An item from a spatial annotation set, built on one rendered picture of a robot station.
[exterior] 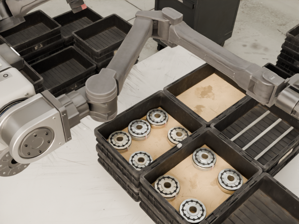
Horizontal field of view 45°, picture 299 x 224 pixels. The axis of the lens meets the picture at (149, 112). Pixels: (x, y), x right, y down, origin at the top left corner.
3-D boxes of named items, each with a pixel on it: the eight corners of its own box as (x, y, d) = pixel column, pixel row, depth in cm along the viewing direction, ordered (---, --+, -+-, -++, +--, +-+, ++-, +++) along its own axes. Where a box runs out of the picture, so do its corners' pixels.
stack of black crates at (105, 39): (100, 100, 276) (96, 52, 243) (77, 79, 290) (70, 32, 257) (139, 77, 296) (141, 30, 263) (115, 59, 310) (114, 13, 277)
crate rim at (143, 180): (193, 236, 126) (194, 233, 124) (137, 179, 141) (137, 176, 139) (262, 173, 145) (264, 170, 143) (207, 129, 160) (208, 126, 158)
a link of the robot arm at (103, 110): (72, 109, 95) (69, 94, 91) (103, 91, 100) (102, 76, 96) (93, 129, 91) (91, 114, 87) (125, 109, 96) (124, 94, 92)
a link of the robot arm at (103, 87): (138, 28, 125) (138, 1, 118) (176, 35, 123) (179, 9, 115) (83, 118, 95) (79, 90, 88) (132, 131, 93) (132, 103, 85)
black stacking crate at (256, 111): (256, 186, 152) (264, 170, 144) (204, 142, 167) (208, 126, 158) (308, 138, 171) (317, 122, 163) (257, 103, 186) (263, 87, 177)
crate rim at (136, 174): (137, 179, 141) (137, 175, 139) (92, 133, 156) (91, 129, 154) (207, 129, 160) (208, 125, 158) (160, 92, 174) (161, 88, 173)
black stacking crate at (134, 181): (137, 191, 148) (137, 176, 140) (94, 146, 163) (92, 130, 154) (203, 142, 167) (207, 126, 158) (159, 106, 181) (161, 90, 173)
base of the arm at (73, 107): (48, 124, 95) (39, 91, 86) (74, 109, 99) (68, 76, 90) (66, 144, 91) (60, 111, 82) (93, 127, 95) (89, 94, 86)
